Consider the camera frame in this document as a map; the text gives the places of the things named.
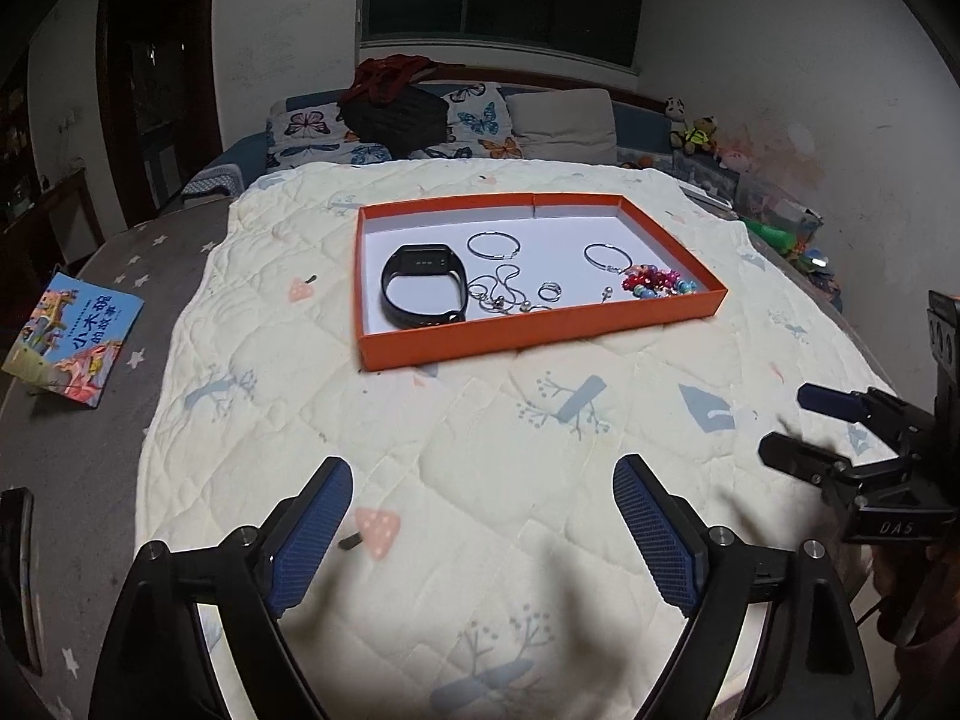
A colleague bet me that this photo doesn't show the black quilted bag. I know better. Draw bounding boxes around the black quilted bag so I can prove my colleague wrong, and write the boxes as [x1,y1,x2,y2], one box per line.
[341,82,451,151]

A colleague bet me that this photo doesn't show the cream quilted blanket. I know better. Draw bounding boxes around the cream quilted blanket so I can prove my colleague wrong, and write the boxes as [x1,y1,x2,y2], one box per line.
[135,159,912,720]

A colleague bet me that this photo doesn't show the green toy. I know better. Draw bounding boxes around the green toy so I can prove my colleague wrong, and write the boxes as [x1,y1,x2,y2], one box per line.
[742,214,796,248]

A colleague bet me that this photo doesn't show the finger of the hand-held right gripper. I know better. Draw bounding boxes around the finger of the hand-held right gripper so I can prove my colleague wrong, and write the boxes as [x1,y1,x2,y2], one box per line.
[796,382,931,460]
[757,431,914,509]

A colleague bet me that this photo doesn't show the silver bangle with charm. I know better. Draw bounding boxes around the silver bangle with charm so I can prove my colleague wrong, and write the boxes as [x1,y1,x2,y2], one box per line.
[583,242,637,275]

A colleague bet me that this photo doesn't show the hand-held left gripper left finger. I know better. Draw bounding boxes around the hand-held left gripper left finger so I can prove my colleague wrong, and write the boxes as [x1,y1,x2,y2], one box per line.
[90,456,355,720]

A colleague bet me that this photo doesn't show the silver hoop bangle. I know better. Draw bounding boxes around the silver hoop bangle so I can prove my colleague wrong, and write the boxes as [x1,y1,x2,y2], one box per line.
[466,231,520,262]

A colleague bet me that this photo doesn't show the person's right hand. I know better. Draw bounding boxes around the person's right hand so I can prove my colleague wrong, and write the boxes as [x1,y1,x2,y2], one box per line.
[870,544,960,661]

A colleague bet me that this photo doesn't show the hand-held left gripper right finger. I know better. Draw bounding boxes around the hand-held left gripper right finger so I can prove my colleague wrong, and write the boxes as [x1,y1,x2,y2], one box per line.
[611,454,878,720]

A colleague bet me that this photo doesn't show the colourful picture book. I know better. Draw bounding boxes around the colourful picture book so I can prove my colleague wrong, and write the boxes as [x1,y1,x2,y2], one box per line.
[2,272,145,410]

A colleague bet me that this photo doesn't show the black smart band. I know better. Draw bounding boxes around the black smart band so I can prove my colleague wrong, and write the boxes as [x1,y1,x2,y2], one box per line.
[381,244,470,329]

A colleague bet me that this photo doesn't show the silver chain necklace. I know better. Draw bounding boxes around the silver chain necklace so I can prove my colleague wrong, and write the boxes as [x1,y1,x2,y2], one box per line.
[469,262,535,316]

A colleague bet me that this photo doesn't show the dark wooden wardrobe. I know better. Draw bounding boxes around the dark wooden wardrobe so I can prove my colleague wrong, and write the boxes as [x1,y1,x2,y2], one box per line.
[97,0,226,230]

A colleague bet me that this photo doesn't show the grey star bedsheet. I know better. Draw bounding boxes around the grey star bedsheet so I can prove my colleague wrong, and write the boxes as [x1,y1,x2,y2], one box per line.
[0,161,256,720]

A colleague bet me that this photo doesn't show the grey pillow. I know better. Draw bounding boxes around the grey pillow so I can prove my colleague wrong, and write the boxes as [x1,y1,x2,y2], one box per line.
[504,88,617,164]

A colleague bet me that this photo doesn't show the red cloth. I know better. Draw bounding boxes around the red cloth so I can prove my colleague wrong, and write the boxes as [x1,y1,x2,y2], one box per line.
[354,54,443,104]

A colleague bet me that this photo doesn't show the colourful bead bracelet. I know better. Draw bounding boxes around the colourful bead bracelet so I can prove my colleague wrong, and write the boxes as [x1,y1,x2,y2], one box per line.
[621,274,700,301]

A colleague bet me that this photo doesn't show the plush toys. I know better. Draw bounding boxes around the plush toys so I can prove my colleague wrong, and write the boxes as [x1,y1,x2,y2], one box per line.
[671,116,719,155]

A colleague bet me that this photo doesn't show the orange shallow tray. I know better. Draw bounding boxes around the orange shallow tray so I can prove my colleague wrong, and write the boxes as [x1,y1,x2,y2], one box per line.
[354,193,730,373]

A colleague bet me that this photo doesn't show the black flat device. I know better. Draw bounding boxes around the black flat device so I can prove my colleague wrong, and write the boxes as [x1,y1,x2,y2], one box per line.
[0,487,38,676]

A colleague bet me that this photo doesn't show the butterfly print pillow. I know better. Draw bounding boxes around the butterfly print pillow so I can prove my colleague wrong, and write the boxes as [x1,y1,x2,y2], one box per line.
[442,81,526,160]
[266,106,391,170]

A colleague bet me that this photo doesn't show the dark window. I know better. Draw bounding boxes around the dark window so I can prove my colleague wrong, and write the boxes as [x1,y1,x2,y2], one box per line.
[358,0,647,72]

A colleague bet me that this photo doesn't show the wooden desk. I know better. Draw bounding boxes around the wooden desk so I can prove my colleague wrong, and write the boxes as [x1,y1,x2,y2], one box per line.
[0,165,106,293]

